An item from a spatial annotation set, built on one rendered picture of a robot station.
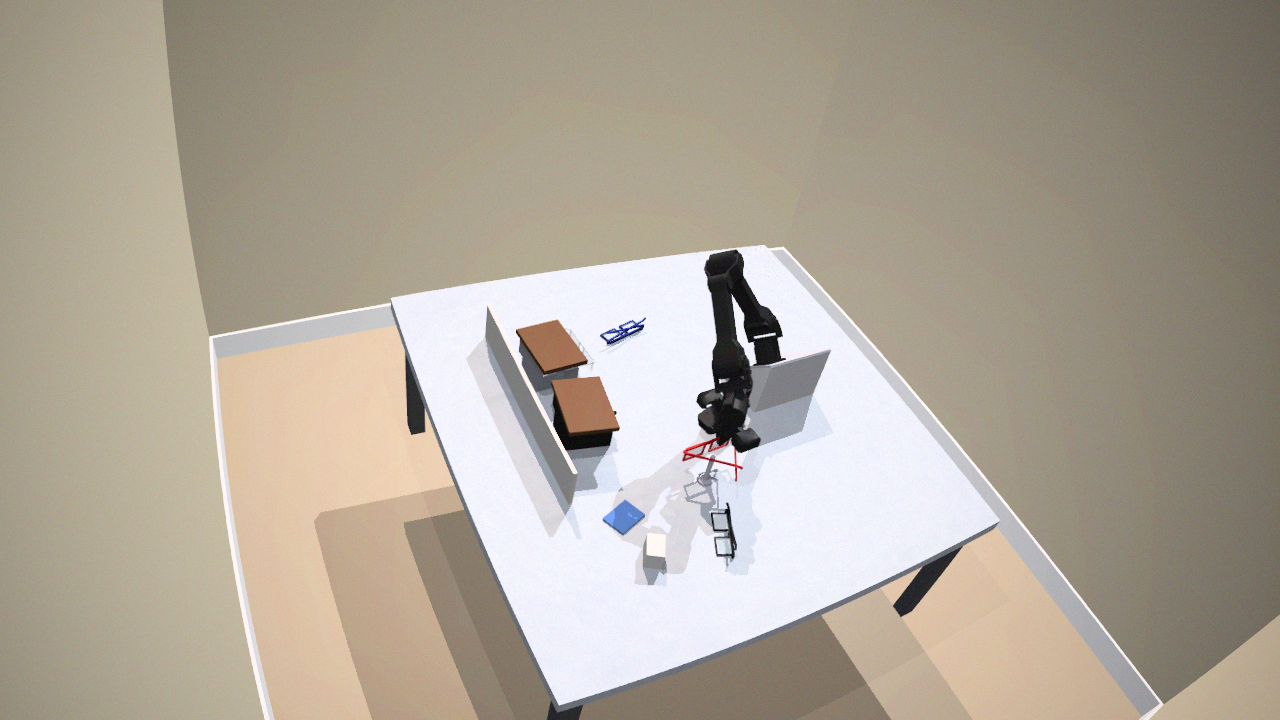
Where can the blue flat rectangular pad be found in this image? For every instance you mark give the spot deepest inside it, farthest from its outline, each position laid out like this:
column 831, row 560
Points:
column 623, row 517

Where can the black glasses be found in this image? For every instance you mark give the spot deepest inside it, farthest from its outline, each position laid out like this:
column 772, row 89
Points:
column 724, row 545

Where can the grey curved panel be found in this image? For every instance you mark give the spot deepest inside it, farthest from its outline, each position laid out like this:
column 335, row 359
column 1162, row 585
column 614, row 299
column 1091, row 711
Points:
column 540, row 425

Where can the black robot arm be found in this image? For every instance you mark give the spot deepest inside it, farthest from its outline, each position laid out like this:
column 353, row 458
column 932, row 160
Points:
column 724, row 272

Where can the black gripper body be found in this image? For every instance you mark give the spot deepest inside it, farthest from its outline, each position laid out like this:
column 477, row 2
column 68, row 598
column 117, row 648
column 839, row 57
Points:
column 743, row 440

